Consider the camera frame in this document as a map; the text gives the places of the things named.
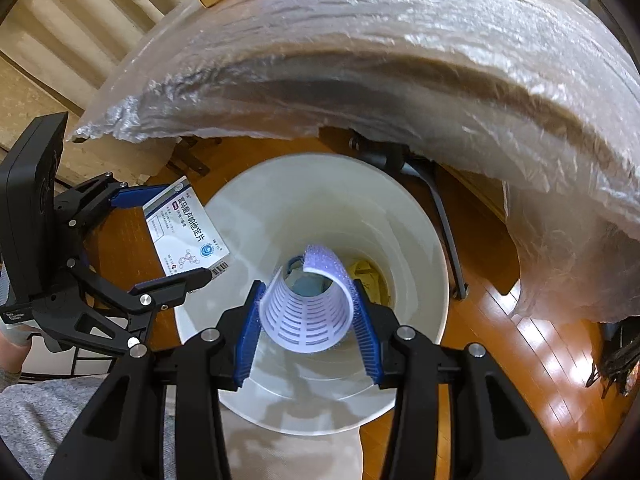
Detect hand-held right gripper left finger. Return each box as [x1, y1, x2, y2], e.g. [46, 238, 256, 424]
[42, 280, 268, 480]

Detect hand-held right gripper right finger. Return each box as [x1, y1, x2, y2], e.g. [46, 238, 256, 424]
[350, 280, 571, 480]

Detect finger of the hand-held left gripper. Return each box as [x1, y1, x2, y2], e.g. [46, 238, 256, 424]
[65, 257, 213, 331]
[52, 172, 183, 241]

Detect purple hair roller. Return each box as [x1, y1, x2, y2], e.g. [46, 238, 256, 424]
[257, 244, 357, 353]

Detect white and blue medicine box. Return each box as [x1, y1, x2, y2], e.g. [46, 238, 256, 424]
[142, 176, 232, 278]

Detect white plastic bin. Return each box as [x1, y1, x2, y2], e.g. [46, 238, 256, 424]
[174, 152, 448, 435]

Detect person's left forearm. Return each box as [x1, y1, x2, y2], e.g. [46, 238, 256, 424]
[0, 310, 35, 386]

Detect dark furniture leg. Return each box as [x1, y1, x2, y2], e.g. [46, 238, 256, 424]
[165, 135, 223, 176]

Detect teal item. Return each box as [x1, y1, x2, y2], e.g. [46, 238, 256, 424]
[287, 255, 331, 301]

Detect beige cloth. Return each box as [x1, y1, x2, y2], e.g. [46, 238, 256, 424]
[217, 405, 363, 480]

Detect person's grey clothing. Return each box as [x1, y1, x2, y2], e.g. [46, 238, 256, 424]
[0, 372, 166, 480]

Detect beige curtain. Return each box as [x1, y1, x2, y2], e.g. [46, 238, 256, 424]
[0, 0, 201, 126]

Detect plastic-covered table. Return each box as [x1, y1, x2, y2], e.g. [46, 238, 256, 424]
[70, 0, 640, 323]

